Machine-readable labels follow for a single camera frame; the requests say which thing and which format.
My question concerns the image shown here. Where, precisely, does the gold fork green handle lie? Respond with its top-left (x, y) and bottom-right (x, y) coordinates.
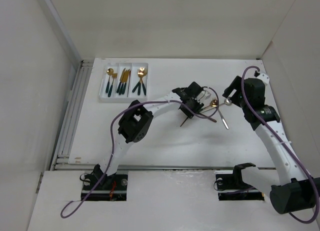
top-left (137, 67), bottom-right (148, 96)
top-left (132, 75), bottom-right (143, 95)

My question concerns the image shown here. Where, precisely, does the white cutlery tray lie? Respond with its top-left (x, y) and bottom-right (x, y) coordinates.
top-left (99, 62), bottom-right (149, 103)

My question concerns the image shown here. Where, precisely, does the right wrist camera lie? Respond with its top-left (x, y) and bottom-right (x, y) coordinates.
top-left (254, 70), bottom-right (270, 86)

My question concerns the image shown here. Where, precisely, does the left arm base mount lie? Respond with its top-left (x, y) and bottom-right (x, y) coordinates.
top-left (79, 172), bottom-right (129, 202)

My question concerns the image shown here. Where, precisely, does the rose gold knife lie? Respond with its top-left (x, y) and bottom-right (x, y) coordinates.
top-left (126, 69), bottom-right (132, 96)

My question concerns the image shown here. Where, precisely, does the purple cable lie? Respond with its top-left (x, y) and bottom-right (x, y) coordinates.
top-left (241, 65), bottom-right (320, 225)
top-left (60, 86), bottom-right (220, 220)

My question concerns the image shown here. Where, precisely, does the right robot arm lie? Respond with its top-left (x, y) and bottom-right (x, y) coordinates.
top-left (223, 76), bottom-right (320, 214)

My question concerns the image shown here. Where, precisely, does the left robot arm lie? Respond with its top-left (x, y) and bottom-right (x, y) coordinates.
top-left (92, 82), bottom-right (204, 190)

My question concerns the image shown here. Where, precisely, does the silver fork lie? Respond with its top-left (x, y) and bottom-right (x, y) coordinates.
top-left (215, 102), bottom-right (229, 130)

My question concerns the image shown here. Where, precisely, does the gold knife green handle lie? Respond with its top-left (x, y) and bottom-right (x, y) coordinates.
top-left (119, 69), bottom-right (129, 95)
top-left (116, 68), bottom-right (126, 94)

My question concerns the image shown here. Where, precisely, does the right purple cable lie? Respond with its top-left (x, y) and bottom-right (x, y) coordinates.
top-left (241, 65), bottom-right (320, 225)

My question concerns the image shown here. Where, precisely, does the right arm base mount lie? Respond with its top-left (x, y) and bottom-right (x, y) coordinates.
top-left (213, 169), bottom-right (265, 201)

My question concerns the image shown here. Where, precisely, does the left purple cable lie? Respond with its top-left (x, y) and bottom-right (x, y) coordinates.
top-left (60, 86), bottom-right (220, 220)

